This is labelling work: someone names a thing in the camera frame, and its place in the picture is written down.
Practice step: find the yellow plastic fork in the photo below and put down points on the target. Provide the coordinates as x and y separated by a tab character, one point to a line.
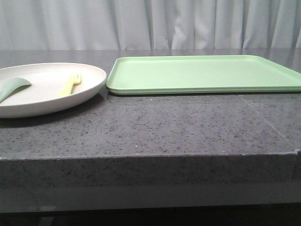
73	80

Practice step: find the pale green plastic spoon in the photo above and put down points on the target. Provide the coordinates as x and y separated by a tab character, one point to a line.
12	85

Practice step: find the beige round plate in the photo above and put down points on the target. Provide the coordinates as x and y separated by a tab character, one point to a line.
47	80

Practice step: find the white pleated curtain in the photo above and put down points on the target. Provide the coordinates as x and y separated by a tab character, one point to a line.
149	24

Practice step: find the light green serving tray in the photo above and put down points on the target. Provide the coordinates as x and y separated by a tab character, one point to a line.
146	75

